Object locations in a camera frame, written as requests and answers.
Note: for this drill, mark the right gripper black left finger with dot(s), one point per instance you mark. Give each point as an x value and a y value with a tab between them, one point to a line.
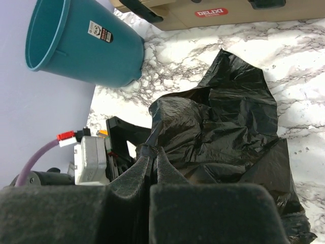
116	213

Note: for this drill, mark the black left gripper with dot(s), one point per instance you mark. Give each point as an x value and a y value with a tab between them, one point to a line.
119	134

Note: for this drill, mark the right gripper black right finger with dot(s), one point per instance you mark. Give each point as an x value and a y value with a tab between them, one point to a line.
226	213

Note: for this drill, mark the black plastic trash bag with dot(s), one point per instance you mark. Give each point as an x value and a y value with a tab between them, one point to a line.
224	131

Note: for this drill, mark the teal plastic trash bin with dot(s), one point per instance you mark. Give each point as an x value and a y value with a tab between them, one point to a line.
85	41

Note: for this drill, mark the yellow black utility knife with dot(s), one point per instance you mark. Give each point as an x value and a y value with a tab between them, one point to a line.
102	133

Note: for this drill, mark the tan plastic toolbox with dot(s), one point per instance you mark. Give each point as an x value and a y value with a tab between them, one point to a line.
177	15

